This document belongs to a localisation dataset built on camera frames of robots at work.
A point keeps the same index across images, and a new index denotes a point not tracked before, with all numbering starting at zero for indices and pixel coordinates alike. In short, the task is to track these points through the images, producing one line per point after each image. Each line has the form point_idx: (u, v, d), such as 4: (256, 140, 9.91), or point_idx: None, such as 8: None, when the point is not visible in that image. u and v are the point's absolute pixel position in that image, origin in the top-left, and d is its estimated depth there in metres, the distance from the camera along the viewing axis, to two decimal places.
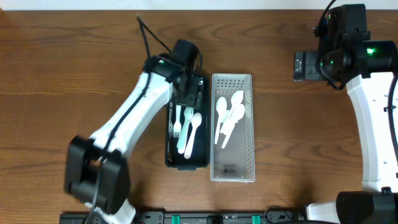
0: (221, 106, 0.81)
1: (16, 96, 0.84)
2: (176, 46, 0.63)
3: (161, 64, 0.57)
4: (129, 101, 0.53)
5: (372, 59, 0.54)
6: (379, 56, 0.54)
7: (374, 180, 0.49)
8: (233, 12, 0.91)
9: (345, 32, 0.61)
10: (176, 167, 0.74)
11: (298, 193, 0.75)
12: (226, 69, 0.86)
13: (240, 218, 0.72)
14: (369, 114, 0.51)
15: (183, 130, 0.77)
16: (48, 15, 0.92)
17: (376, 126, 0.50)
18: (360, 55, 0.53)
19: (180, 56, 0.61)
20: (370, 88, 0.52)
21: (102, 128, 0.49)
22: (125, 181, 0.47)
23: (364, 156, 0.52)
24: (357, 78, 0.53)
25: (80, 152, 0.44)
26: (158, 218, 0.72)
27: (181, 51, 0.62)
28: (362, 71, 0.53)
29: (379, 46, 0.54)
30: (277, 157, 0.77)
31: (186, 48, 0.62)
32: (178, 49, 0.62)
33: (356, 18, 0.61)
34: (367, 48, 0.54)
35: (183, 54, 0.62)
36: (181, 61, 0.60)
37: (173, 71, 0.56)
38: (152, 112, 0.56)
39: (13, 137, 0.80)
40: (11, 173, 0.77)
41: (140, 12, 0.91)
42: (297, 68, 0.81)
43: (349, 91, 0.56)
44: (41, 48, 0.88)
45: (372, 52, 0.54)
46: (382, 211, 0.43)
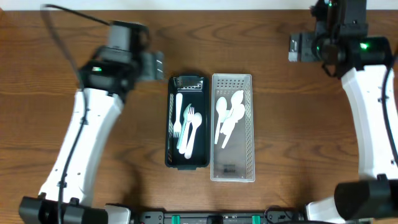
0: (221, 106, 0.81)
1: (16, 96, 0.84)
2: (111, 35, 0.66)
3: (99, 70, 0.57)
4: (72, 137, 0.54)
5: (365, 53, 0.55)
6: (371, 51, 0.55)
7: (369, 168, 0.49)
8: (233, 12, 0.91)
9: (343, 25, 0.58)
10: (176, 167, 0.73)
11: (298, 193, 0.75)
12: (226, 68, 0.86)
13: (240, 218, 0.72)
14: (364, 105, 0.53)
15: (183, 130, 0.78)
16: (48, 15, 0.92)
17: (370, 116, 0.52)
18: (355, 51, 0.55)
19: (119, 46, 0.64)
20: (366, 82, 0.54)
21: (48, 180, 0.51)
22: (94, 219, 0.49)
23: (360, 147, 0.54)
24: (352, 72, 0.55)
25: (34, 211, 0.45)
26: (158, 218, 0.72)
27: (119, 38, 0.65)
28: (357, 66, 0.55)
29: (372, 43, 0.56)
30: (277, 157, 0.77)
31: (121, 33, 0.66)
32: (114, 38, 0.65)
33: (355, 9, 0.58)
34: (361, 42, 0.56)
35: (122, 43, 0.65)
36: (122, 54, 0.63)
37: (113, 77, 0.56)
38: (102, 136, 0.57)
39: (13, 137, 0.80)
40: (11, 173, 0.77)
41: (140, 12, 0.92)
42: (292, 50, 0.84)
43: (344, 85, 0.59)
44: (41, 48, 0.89)
45: (365, 47, 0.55)
46: (378, 196, 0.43)
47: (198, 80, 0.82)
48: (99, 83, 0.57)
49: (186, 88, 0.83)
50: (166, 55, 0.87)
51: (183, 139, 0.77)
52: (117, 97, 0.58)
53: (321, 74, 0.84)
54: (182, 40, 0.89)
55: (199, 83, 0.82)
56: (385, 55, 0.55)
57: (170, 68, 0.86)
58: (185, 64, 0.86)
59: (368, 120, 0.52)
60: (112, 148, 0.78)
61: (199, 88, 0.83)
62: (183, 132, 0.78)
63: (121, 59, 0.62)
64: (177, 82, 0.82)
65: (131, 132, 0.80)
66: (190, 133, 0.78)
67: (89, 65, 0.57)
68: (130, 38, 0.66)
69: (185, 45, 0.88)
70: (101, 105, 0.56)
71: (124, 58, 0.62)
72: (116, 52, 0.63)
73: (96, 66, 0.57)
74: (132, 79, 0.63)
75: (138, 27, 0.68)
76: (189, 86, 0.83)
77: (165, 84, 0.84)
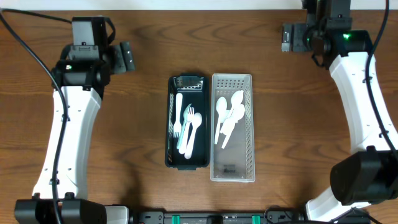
0: (221, 106, 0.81)
1: (16, 96, 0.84)
2: (74, 32, 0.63)
3: (71, 68, 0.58)
4: (56, 135, 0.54)
5: (348, 44, 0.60)
6: (353, 42, 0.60)
7: (360, 142, 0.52)
8: (233, 12, 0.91)
9: (330, 18, 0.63)
10: (176, 167, 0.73)
11: (299, 193, 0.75)
12: (226, 68, 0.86)
13: (241, 218, 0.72)
14: (351, 86, 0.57)
15: (184, 130, 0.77)
16: (48, 15, 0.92)
17: (357, 96, 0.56)
18: (339, 40, 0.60)
19: (86, 42, 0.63)
20: (351, 65, 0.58)
21: (40, 180, 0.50)
22: (92, 213, 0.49)
23: (351, 128, 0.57)
24: (337, 59, 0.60)
25: (30, 211, 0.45)
26: (158, 218, 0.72)
27: (84, 33, 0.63)
28: (341, 53, 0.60)
29: (354, 34, 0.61)
30: (277, 157, 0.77)
31: (86, 28, 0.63)
32: (78, 33, 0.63)
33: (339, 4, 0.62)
34: (344, 33, 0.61)
35: (87, 37, 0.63)
36: (91, 48, 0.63)
37: (87, 73, 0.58)
38: (87, 132, 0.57)
39: (13, 137, 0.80)
40: (11, 173, 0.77)
41: (140, 12, 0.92)
42: (285, 41, 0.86)
43: (333, 73, 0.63)
44: (41, 48, 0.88)
45: (348, 37, 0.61)
46: (369, 168, 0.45)
47: (198, 80, 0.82)
48: (74, 80, 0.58)
49: (186, 88, 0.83)
50: (166, 55, 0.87)
51: (183, 139, 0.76)
52: (94, 91, 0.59)
53: (321, 74, 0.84)
54: (182, 40, 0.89)
55: (199, 83, 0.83)
56: (366, 45, 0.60)
57: (170, 68, 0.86)
58: (185, 63, 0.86)
59: (356, 101, 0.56)
60: (112, 148, 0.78)
61: (199, 88, 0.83)
62: (183, 131, 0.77)
63: (92, 54, 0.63)
64: (177, 82, 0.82)
65: (131, 132, 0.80)
66: (191, 133, 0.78)
67: (60, 66, 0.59)
68: (96, 30, 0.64)
69: (185, 45, 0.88)
70: (79, 101, 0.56)
71: (94, 52, 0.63)
72: (87, 49, 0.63)
73: (68, 65, 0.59)
74: (107, 73, 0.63)
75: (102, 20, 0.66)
76: (190, 86, 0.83)
77: (165, 84, 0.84)
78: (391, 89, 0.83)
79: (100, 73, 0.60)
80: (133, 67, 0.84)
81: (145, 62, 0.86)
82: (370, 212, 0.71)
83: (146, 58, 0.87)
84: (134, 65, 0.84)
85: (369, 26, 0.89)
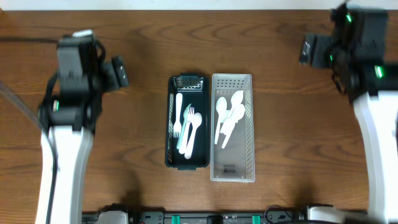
0: (221, 106, 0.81)
1: (16, 96, 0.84)
2: (60, 61, 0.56)
3: (58, 106, 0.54)
4: (48, 187, 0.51)
5: (380, 81, 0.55)
6: (388, 76, 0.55)
7: (380, 210, 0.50)
8: (233, 12, 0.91)
9: (359, 42, 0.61)
10: (176, 167, 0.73)
11: (299, 193, 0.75)
12: (226, 68, 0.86)
13: (240, 218, 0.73)
14: (377, 139, 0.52)
15: (184, 130, 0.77)
16: (48, 15, 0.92)
17: (384, 150, 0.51)
18: (369, 77, 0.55)
19: (73, 71, 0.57)
20: (379, 109, 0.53)
21: None
22: None
23: (370, 179, 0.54)
24: (364, 101, 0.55)
25: None
26: (158, 218, 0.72)
27: (71, 63, 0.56)
28: (370, 91, 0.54)
29: (387, 66, 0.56)
30: (277, 157, 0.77)
31: (73, 56, 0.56)
32: (64, 63, 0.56)
33: (374, 31, 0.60)
34: (376, 70, 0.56)
35: (75, 66, 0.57)
36: (79, 78, 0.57)
37: (76, 114, 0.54)
38: (81, 180, 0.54)
39: (13, 137, 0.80)
40: (11, 173, 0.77)
41: (140, 12, 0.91)
42: (304, 51, 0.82)
43: (357, 113, 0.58)
44: (41, 48, 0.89)
45: (381, 75, 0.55)
46: None
47: (198, 80, 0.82)
48: (62, 119, 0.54)
49: (186, 88, 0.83)
50: (166, 55, 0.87)
51: (183, 139, 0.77)
52: (84, 132, 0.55)
53: (321, 75, 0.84)
54: (183, 40, 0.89)
55: (199, 83, 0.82)
56: None
57: (170, 68, 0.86)
58: (185, 64, 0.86)
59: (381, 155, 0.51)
60: (112, 148, 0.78)
61: (199, 88, 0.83)
62: (183, 131, 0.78)
63: (81, 86, 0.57)
64: (177, 82, 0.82)
65: (131, 132, 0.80)
66: (191, 133, 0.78)
67: (47, 104, 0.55)
68: (84, 57, 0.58)
69: (185, 45, 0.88)
70: (69, 147, 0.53)
71: (83, 83, 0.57)
72: (74, 81, 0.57)
73: (56, 101, 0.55)
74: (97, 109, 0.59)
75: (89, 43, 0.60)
76: (190, 86, 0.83)
77: (165, 84, 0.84)
78: None
79: (90, 107, 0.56)
80: (126, 82, 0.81)
81: (145, 62, 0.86)
82: None
83: (146, 58, 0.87)
84: (127, 81, 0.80)
85: None
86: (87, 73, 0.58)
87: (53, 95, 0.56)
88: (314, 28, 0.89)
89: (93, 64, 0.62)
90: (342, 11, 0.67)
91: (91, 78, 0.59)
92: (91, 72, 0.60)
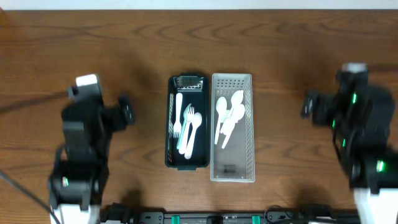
0: (221, 106, 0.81)
1: (15, 96, 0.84)
2: (67, 136, 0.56)
3: (67, 182, 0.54)
4: None
5: (379, 177, 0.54)
6: (390, 172, 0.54)
7: None
8: (233, 11, 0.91)
9: (363, 132, 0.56)
10: (176, 167, 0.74)
11: (299, 193, 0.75)
12: (226, 68, 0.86)
13: (241, 219, 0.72)
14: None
15: (185, 130, 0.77)
16: (47, 15, 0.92)
17: None
18: (370, 171, 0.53)
19: (79, 145, 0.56)
20: (377, 205, 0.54)
21: None
22: None
23: None
24: (365, 195, 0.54)
25: None
26: (158, 218, 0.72)
27: (78, 139, 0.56)
28: (371, 186, 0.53)
29: (389, 160, 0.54)
30: (277, 157, 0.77)
31: (79, 134, 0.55)
32: (71, 139, 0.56)
33: (378, 118, 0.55)
34: (377, 161, 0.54)
35: (82, 141, 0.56)
36: (86, 152, 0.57)
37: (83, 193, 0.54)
38: None
39: (13, 137, 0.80)
40: (11, 173, 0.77)
41: (140, 12, 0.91)
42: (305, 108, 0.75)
43: (355, 197, 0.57)
44: (40, 47, 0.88)
45: (380, 168, 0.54)
46: None
47: (198, 80, 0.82)
48: (70, 194, 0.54)
49: (186, 88, 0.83)
50: (166, 55, 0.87)
51: (183, 139, 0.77)
52: (94, 208, 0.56)
53: (322, 74, 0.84)
54: (182, 39, 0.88)
55: (199, 83, 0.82)
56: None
57: (169, 68, 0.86)
58: (185, 63, 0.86)
59: None
60: (112, 149, 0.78)
61: (199, 88, 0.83)
62: (183, 132, 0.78)
63: (88, 156, 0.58)
64: (176, 82, 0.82)
65: (131, 133, 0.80)
66: (191, 133, 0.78)
67: (56, 178, 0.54)
68: (91, 129, 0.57)
69: (185, 45, 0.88)
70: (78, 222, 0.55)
71: (91, 155, 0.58)
72: (78, 147, 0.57)
73: (65, 178, 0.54)
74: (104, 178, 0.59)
75: (94, 112, 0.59)
76: (189, 86, 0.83)
77: (165, 84, 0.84)
78: None
79: (98, 181, 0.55)
80: (131, 119, 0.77)
81: (145, 62, 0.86)
82: None
83: (146, 58, 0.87)
84: (132, 118, 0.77)
85: (369, 26, 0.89)
86: (93, 145, 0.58)
87: (61, 166, 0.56)
88: (314, 28, 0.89)
89: (100, 130, 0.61)
90: (350, 77, 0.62)
91: (97, 147, 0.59)
92: (97, 140, 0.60)
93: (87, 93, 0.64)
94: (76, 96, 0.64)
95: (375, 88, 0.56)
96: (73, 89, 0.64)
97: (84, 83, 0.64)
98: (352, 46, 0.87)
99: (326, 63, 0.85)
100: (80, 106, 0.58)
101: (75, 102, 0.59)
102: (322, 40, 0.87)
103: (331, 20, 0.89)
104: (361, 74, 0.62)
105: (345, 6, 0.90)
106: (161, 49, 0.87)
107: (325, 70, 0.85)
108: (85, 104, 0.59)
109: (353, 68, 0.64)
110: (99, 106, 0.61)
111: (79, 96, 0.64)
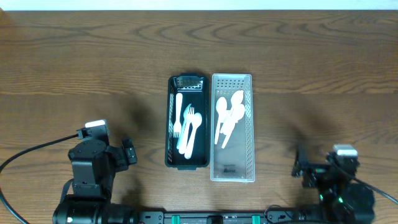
0: (221, 106, 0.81)
1: (16, 96, 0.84)
2: (74, 172, 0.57)
3: (73, 218, 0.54)
4: None
5: None
6: None
7: None
8: (233, 12, 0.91)
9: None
10: (176, 167, 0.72)
11: (299, 193, 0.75)
12: (226, 68, 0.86)
13: (241, 218, 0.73)
14: None
15: (185, 130, 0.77)
16: (48, 16, 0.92)
17: None
18: None
19: (86, 180, 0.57)
20: None
21: None
22: None
23: None
24: None
25: None
26: (158, 218, 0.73)
27: (84, 175, 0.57)
28: None
29: None
30: (277, 157, 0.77)
31: (87, 170, 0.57)
32: (79, 175, 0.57)
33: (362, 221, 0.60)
34: None
35: (88, 177, 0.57)
36: (91, 186, 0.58)
37: None
38: None
39: (13, 137, 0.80)
40: (11, 173, 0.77)
41: (140, 12, 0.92)
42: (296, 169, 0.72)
43: None
44: (41, 48, 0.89)
45: None
46: None
47: (198, 80, 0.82)
48: None
49: (186, 88, 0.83)
50: (166, 55, 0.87)
51: (183, 139, 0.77)
52: None
53: (321, 75, 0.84)
54: (183, 40, 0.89)
55: (199, 83, 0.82)
56: None
57: (170, 68, 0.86)
58: (185, 63, 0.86)
59: None
60: None
61: (199, 88, 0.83)
62: (183, 132, 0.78)
63: (94, 191, 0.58)
64: (176, 82, 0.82)
65: (131, 133, 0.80)
66: (190, 133, 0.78)
67: (63, 212, 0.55)
68: (98, 166, 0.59)
69: (185, 45, 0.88)
70: None
71: (96, 190, 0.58)
72: (83, 184, 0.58)
73: (69, 216, 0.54)
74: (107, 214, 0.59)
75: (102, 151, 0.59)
76: (190, 86, 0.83)
77: (165, 84, 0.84)
78: (390, 89, 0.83)
79: (101, 216, 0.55)
80: (134, 160, 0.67)
81: (145, 62, 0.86)
82: None
83: (146, 58, 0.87)
84: (135, 157, 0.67)
85: (369, 26, 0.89)
86: (99, 181, 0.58)
87: (66, 201, 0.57)
88: (314, 28, 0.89)
89: (106, 167, 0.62)
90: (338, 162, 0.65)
91: (102, 182, 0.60)
92: (103, 175, 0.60)
93: (97, 135, 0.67)
94: (84, 137, 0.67)
95: (362, 196, 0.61)
96: (83, 130, 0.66)
97: (93, 125, 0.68)
98: (352, 46, 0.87)
99: (326, 63, 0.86)
100: (89, 144, 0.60)
101: (85, 141, 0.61)
102: (322, 41, 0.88)
103: (331, 20, 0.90)
104: (354, 164, 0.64)
105: (344, 7, 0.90)
106: (162, 50, 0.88)
107: (325, 70, 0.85)
108: (92, 144, 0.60)
109: (344, 152, 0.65)
110: (105, 144, 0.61)
111: (89, 136, 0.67)
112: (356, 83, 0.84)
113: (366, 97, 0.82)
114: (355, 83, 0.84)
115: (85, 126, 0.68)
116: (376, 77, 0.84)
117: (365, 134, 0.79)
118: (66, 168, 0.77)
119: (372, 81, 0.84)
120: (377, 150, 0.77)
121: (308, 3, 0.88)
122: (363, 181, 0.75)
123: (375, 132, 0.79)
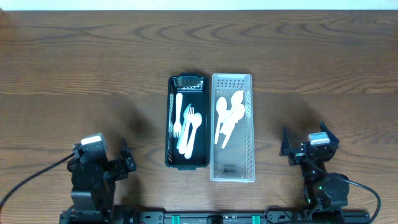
0: (221, 106, 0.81)
1: (16, 96, 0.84)
2: (74, 202, 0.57)
3: None
4: None
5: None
6: None
7: None
8: (233, 12, 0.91)
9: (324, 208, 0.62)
10: (176, 167, 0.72)
11: (298, 193, 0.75)
12: (226, 68, 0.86)
13: (241, 218, 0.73)
14: None
15: (185, 131, 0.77)
16: (48, 16, 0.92)
17: None
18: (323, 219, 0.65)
19: (87, 208, 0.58)
20: None
21: None
22: None
23: None
24: None
25: None
26: (158, 218, 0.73)
27: (84, 206, 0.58)
28: None
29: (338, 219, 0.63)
30: (277, 157, 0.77)
31: (86, 201, 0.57)
32: (79, 204, 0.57)
33: (337, 205, 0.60)
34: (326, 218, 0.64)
35: (88, 206, 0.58)
36: (93, 213, 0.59)
37: None
38: None
39: (12, 137, 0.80)
40: (12, 173, 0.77)
41: (140, 12, 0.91)
42: (283, 155, 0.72)
43: None
44: (41, 48, 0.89)
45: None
46: None
47: (198, 80, 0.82)
48: None
49: (186, 88, 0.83)
50: (166, 55, 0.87)
51: (183, 139, 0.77)
52: None
53: (321, 75, 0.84)
54: (182, 40, 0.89)
55: (199, 83, 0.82)
56: None
57: (170, 68, 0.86)
58: (185, 63, 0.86)
59: None
60: (112, 149, 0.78)
61: (199, 88, 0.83)
62: (183, 132, 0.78)
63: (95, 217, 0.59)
64: (177, 82, 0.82)
65: (131, 133, 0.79)
66: (190, 134, 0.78)
67: None
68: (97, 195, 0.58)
69: (185, 45, 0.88)
70: None
71: (98, 217, 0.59)
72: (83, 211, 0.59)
73: None
74: None
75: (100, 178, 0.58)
76: (190, 86, 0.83)
77: (166, 84, 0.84)
78: (390, 88, 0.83)
79: None
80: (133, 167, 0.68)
81: (145, 62, 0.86)
82: (370, 211, 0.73)
83: (146, 58, 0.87)
84: (134, 165, 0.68)
85: (368, 26, 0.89)
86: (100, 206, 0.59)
87: None
88: (314, 28, 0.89)
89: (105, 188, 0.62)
90: (311, 150, 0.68)
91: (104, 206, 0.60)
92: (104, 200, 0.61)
93: (94, 152, 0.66)
94: (81, 157, 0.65)
95: (338, 185, 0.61)
96: (79, 149, 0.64)
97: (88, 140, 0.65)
98: (352, 46, 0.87)
99: (326, 63, 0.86)
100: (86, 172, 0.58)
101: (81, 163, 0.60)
102: (321, 40, 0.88)
103: (331, 20, 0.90)
104: (328, 150, 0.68)
105: (344, 7, 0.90)
106: (161, 50, 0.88)
107: (325, 70, 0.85)
108: (89, 168, 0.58)
109: (318, 141, 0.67)
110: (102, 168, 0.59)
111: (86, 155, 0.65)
112: (356, 83, 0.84)
113: (366, 97, 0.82)
114: (355, 83, 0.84)
115: (81, 142, 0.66)
116: (376, 77, 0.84)
117: (365, 134, 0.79)
118: (66, 168, 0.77)
119: (372, 81, 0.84)
120: (377, 150, 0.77)
121: (307, 3, 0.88)
122: (363, 182, 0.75)
123: (375, 132, 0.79)
